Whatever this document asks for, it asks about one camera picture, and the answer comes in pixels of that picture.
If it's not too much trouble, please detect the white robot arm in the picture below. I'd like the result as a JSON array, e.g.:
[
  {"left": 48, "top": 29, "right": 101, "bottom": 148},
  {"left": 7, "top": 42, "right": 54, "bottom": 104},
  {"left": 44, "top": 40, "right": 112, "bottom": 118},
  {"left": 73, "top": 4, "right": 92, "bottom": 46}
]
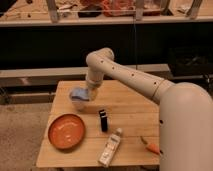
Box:
[{"left": 86, "top": 48, "right": 213, "bottom": 171}]

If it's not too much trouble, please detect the white ceramic cup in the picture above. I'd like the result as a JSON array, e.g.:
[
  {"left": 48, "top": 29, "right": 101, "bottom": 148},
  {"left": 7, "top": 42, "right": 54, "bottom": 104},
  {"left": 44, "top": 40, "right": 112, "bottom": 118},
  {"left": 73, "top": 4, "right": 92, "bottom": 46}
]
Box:
[{"left": 72, "top": 99, "right": 86, "bottom": 111}]

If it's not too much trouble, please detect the wooden table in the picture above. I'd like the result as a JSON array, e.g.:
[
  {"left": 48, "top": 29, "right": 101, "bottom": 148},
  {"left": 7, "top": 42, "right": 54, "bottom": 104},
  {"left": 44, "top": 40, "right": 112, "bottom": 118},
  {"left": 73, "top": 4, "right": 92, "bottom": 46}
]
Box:
[{"left": 36, "top": 80, "right": 159, "bottom": 168}]

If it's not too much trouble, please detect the orange plate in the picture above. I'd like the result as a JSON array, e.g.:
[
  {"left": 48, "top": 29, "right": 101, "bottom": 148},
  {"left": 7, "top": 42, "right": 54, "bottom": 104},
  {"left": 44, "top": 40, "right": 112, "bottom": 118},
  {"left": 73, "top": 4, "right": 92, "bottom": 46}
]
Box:
[{"left": 48, "top": 114, "right": 86, "bottom": 150}]

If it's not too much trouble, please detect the white plastic bottle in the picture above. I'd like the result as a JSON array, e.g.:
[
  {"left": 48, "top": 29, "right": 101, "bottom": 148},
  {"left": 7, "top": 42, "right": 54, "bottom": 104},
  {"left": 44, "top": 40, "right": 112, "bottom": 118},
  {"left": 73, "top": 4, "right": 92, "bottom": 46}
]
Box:
[{"left": 98, "top": 128, "right": 122, "bottom": 167}]

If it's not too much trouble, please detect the long wooden shelf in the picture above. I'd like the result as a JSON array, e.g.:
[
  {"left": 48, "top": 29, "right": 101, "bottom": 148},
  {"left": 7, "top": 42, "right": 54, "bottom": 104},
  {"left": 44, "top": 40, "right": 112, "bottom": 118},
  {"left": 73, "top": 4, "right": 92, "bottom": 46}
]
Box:
[{"left": 0, "top": 64, "right": 172, "bottom": 87}]

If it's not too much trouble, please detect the orange carrot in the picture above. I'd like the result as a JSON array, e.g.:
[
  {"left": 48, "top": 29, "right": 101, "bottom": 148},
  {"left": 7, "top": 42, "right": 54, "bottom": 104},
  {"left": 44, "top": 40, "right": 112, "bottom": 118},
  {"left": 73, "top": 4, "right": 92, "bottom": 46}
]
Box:
[{"left": 140, "top": 137, "right": 160, "bottom": 155}]

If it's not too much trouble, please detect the black cable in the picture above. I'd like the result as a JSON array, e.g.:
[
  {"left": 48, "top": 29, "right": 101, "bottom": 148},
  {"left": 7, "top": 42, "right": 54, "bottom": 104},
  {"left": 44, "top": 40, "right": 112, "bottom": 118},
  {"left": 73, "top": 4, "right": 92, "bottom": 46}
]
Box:
[{"left": 133, "top": 0, "right": 139, "bottom": 70}]

